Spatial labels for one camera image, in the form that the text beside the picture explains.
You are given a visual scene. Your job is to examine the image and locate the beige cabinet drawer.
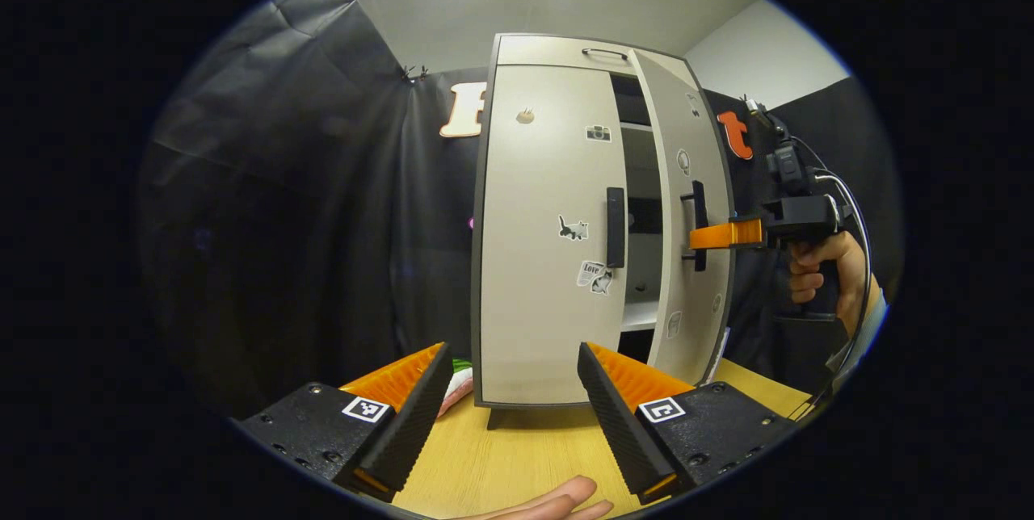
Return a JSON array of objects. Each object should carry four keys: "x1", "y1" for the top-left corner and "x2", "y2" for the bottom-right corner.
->
[{"x1": 494, "y1": 36, "x2": 647, "y2": 69}]

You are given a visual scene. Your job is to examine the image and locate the black door handle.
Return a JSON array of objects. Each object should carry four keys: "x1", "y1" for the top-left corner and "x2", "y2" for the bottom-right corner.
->
[
  {"x1": 681, "y1": 181, "x2": 709, "y2": 272},
  {"x1": 606, "y1": 187, "x2": 627, "y2": 269}
]

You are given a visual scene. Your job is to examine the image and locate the black backdrop cloth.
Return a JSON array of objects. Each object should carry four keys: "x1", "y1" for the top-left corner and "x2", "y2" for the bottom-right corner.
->
[{"x1": 136, "y1": 0, "x2": 904, "y2": 420}]

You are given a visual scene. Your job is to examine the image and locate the beige cabinet door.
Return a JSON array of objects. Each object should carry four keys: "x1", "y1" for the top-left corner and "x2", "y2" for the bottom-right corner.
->
[
  {"x1": 628, "y1": 49, "x2": 734, "y2": 388},
  {"x1": 478, "y1": 64, "x2": 629, "y2": 406}
]

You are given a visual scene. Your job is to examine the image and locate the pink and green packet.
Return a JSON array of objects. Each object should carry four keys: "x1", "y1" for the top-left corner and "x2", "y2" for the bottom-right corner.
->
[{"x1": 436, "y1": 359, "x2": 476, "y2": 421}]

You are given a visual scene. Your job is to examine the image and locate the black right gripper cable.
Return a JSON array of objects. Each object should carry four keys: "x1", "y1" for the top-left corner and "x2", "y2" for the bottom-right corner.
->
[{"x1": 788, "y1": 135, "x2": 875, "y2": 422}]

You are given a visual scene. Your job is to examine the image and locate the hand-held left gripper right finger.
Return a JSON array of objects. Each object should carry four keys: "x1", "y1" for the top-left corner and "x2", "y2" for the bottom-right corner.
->
[{"x1": 577, "y1": 342, "x2": 801, "y2": 505}]

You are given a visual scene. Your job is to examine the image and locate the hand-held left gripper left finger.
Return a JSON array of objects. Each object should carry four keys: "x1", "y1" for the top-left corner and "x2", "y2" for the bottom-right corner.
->
[{"x1": 234, "y1": 342, "x2": 455, "y2": 503}]

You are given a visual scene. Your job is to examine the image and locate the beige double-door shoe cabinet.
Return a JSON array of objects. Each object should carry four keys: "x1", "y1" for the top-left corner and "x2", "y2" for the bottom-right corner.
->
[{"x1": 473, "y1": 33, "x2": 738, "y2": 430}]

